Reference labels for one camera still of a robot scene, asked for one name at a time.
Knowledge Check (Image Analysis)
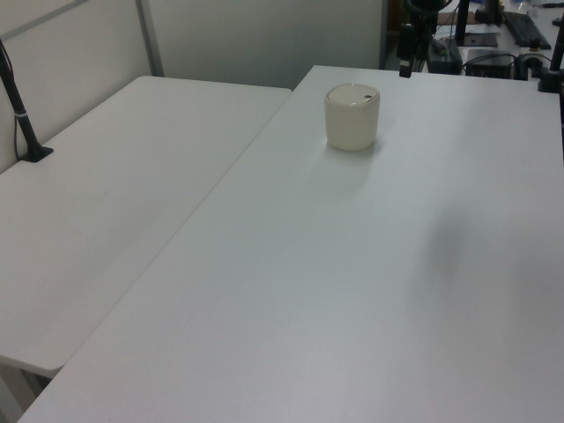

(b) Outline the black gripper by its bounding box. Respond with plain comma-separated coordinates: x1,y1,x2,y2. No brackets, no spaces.
397,23,416,79

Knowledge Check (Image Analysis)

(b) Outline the cream round trash bin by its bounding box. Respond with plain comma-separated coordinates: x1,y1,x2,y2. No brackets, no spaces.
324,82,382,152

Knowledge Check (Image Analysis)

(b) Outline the black monitor stand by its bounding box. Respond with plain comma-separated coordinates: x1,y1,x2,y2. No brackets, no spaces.
456,0,499,48

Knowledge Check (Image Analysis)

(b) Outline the black electronics box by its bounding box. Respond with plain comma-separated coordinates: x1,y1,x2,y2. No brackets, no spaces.
464,48,516,78

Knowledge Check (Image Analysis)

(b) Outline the black keyboard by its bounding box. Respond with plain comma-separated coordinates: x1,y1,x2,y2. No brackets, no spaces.
501,11,553,50

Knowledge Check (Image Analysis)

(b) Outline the black camera pole with clamp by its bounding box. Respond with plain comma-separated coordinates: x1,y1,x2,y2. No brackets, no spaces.
0,38,55,163
537,17,564,93

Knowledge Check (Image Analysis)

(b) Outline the thin black cable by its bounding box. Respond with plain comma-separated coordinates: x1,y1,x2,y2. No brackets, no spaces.
11,115,22,160

